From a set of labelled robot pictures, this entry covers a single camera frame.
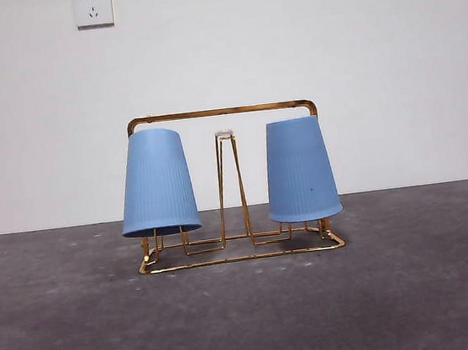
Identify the blue ribbed cup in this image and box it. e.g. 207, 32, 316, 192
109, 123, 204, 241
257, 112, 344, 226

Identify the gold wire cup rack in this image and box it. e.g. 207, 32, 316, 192
120, 95, 348, 276

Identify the white wall socket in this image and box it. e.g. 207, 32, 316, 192
72, 0, 116, 32

